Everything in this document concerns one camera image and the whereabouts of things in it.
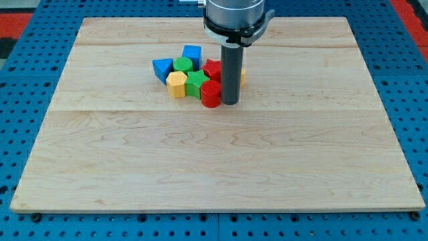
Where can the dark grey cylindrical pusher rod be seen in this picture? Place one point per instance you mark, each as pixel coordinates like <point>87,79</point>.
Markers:
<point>231,65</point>

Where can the green circle block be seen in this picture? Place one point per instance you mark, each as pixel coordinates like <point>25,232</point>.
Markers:
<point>183,64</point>

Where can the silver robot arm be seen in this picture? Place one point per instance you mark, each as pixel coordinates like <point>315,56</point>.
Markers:
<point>236,25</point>

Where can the yellow block behind rod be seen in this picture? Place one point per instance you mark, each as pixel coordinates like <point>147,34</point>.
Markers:
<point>243,78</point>

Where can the red star block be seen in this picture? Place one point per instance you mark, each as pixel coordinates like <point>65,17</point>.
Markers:
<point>212,69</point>

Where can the blue cube block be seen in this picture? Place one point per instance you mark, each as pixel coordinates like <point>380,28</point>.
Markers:
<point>194,53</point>

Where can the red cylinder block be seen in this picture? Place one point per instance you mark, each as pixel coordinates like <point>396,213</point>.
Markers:
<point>211,94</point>

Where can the green star block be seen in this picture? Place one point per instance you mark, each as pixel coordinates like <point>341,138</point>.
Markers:
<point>194,82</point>

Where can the yellow hexagon block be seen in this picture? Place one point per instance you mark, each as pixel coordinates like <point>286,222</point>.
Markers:
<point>176,84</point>

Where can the blue triangle block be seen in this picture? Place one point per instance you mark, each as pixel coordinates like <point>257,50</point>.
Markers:
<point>162,68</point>

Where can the wooden board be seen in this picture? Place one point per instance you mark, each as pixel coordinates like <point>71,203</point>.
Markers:
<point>309,133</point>

